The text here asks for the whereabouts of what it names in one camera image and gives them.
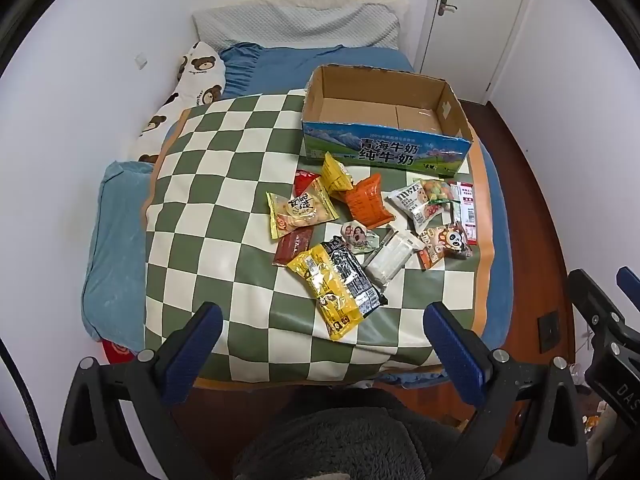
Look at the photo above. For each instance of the blue bed sheet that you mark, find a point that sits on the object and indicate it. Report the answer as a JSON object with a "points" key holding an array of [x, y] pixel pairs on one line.
{"points": [[113, 299]]}

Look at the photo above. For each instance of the orange chip bag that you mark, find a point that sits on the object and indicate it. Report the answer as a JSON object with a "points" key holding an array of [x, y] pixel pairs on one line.
{"points": [[365, 203]]}

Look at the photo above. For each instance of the colourful candy ball bag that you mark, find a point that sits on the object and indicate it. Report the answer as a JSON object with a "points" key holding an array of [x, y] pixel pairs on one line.
{"points": [[433, 191]]}

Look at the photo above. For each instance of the dark red sauce packet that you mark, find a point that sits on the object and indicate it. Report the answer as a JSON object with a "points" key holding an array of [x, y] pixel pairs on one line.
{"points": [[291, 245]]}

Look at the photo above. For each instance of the white door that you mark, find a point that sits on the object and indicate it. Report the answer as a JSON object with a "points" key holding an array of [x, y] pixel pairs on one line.
{"points": [[466, 48]]}

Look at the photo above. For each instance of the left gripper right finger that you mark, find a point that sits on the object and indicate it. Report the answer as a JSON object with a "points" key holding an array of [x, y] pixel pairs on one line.
{"points": [[550, 442]]}

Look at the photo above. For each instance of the floor socket plate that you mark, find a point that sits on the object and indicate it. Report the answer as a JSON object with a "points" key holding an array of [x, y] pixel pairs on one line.
{"points": [[549, 335]]}

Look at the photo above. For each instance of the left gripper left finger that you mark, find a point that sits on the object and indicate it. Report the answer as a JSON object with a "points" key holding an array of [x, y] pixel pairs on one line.
{"points": [[95, 441]]}

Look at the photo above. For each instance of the red white strip packet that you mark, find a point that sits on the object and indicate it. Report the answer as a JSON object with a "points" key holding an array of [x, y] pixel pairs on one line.
{"points": [[463, 210]]}

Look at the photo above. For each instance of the small cartoon face packet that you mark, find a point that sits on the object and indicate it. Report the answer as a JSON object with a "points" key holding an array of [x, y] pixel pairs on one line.
{"points": [[359, 239]]}

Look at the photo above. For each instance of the yellow panda snack bag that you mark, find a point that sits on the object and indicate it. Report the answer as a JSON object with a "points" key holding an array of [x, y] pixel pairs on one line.
{"points": [[335, 178]]}

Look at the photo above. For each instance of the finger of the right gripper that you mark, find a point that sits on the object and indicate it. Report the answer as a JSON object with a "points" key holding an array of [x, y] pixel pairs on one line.
{"points": [[606, 321], [629, 283]]}

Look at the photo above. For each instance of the orange panda snack bag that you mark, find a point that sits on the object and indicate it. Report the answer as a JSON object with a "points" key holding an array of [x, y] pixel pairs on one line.
{"points": [[440, 242]]}

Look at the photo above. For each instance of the grey quilted pillow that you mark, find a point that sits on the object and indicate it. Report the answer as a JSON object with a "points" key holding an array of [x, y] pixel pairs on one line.
{"points": [[304, 24]]}

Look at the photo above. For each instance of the bear print pillow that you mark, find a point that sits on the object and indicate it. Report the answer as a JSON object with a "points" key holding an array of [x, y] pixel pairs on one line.
{"points": [[200, 81]]}

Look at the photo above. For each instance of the door handle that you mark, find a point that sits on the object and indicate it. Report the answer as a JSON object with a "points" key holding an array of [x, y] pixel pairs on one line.
{"points": [[445, 6]]}

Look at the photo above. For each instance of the wall switch plate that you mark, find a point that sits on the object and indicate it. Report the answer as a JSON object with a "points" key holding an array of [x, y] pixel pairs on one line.
{"points": [[141, 61]]}

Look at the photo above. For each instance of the white cookie packet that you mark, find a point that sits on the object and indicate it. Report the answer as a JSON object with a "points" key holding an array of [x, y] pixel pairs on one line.
{"points": [[413, 201]]}

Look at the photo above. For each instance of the yellow egg cake bag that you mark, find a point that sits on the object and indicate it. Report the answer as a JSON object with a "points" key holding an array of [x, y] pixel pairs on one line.
{"points": [[310, 208]]}

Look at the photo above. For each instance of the yellow black snack bag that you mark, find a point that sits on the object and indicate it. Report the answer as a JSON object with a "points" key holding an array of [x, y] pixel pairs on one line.
{"points": [[344, 294]]}

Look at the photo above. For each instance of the cardboard milk box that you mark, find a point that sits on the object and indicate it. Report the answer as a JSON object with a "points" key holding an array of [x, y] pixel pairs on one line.
{"points": [[381, 118]]}

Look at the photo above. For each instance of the red object under bed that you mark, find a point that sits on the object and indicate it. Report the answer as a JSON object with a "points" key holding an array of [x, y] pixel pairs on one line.
{"points": [[116, 354]]}

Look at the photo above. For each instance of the green white checkered blanket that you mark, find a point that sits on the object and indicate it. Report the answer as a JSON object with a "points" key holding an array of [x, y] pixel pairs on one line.
{"points": [[208, 240]]}

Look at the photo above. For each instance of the white wafer packet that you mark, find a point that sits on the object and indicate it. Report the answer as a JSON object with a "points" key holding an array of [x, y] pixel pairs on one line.
{"points": [[395, 250]]}

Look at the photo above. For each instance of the red small snack packet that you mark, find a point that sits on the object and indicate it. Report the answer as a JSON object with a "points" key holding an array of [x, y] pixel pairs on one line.
{"points": [[303, 178]]}

